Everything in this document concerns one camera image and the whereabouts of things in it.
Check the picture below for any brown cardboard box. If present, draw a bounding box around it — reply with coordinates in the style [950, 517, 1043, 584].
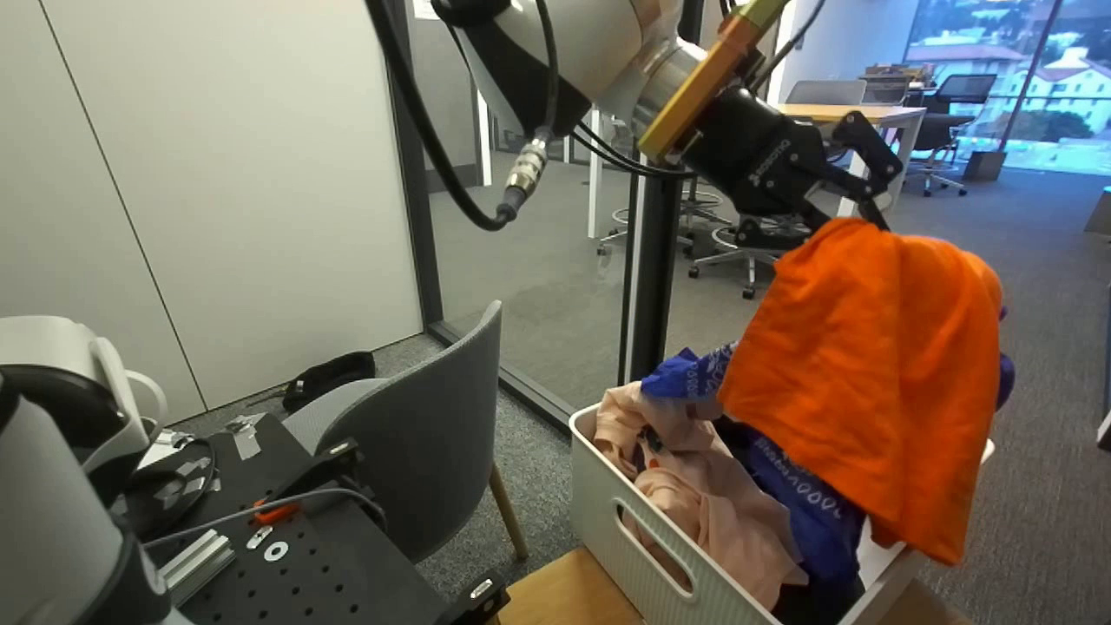
[964, 145, 1011, 186]

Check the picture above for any peach cloth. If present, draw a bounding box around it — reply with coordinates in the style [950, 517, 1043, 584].
[589, 380, 812, 613]

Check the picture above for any wooden board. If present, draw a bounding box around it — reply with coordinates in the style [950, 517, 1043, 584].
[495, 544, 645, 625]

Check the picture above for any small red tool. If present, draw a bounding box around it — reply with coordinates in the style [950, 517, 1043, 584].
[251, 502, 304, 531]

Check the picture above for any black cloth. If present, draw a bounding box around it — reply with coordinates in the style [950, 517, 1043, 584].
[771, 574, 866, 625]

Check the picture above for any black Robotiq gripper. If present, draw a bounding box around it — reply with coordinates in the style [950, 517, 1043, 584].
[690, 92, 906, 232]

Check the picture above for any dark glass wall frame post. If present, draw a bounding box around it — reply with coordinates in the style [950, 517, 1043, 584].
[375, 0, 449, 342]

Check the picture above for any black office chair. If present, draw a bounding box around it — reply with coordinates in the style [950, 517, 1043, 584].
[906, 70, 999, 203]

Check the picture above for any orange cloth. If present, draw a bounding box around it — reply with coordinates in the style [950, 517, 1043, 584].
[715, 216, 1005, 570]

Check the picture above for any blue patterned cloth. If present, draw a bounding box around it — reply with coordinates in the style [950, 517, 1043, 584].
[640, 342, 1020, 596]

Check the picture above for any white paper tag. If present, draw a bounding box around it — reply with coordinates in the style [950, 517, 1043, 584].
[229, 422, 267, 465]

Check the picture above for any aluminium extrusion piece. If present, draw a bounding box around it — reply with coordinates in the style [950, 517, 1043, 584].
[152, 529, 240, 609]

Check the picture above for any grey chair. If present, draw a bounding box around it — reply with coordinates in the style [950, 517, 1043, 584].
[280, 299, 535, 566]

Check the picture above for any grey cable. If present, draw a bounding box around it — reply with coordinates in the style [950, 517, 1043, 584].
[142, 484, 385, 548]

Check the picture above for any black stand pole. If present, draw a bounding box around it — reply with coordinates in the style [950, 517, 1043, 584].
[619, 161, 686, 392]

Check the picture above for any wooden table with white legs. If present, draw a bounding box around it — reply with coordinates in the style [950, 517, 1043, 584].
[582, 101, 930, 248]

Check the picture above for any yellow wrist camera mount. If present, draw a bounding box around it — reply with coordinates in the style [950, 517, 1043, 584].
[636, 0, 790, 165]

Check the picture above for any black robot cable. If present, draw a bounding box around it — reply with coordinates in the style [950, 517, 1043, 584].
[363, 0, 699, 235]

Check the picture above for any black clamp device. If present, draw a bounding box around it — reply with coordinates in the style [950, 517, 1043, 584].
[115, 429, 229, 539]

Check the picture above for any white plastic basket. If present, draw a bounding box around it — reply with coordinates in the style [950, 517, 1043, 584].
[567, 397, 999, 625]

